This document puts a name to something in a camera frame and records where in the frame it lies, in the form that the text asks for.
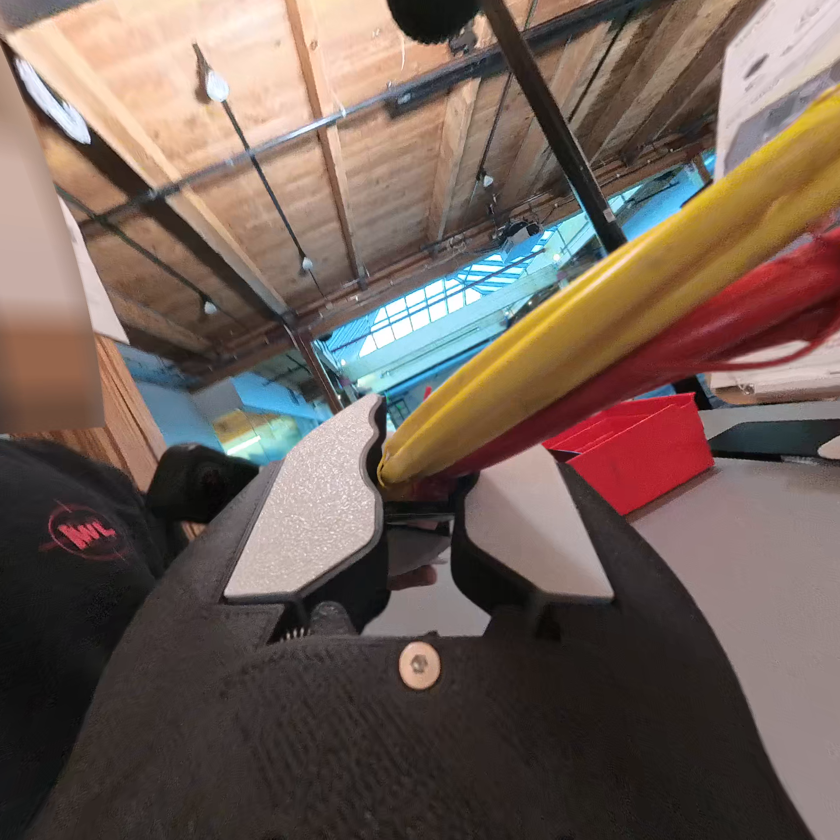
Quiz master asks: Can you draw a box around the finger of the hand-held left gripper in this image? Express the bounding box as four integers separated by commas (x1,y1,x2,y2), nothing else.
387,525,454,578

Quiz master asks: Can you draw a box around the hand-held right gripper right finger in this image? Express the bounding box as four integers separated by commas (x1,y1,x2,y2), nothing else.
450,445,616,616

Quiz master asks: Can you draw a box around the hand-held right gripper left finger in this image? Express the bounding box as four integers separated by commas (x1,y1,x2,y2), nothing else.
222,392,391,632

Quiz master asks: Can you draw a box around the yellow ethernet cable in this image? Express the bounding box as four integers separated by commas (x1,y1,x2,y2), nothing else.
376,85,840,490

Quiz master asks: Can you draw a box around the red ethernet cable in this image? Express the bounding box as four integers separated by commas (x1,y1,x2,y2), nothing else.
407,226,840,503

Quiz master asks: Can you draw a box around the person's left hand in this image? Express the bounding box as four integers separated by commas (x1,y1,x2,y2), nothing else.
389,564,439,593

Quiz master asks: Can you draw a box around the red plastic bin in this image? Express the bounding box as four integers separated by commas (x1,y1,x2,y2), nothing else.
542,392,716,517

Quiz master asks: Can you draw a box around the person's black sweatshirt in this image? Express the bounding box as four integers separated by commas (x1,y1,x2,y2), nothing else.
0,438,172,840

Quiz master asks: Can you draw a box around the black flat pad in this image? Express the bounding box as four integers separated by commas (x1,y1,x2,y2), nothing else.
697,402,840,462

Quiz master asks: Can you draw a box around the black pole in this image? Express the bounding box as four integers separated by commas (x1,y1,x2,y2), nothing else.
478,0,629,256

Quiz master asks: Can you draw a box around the black round knob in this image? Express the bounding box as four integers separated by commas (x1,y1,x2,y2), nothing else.
386,0,481,46

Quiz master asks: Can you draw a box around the printed instruction sheet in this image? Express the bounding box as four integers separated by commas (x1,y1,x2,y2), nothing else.
705,0,840,404

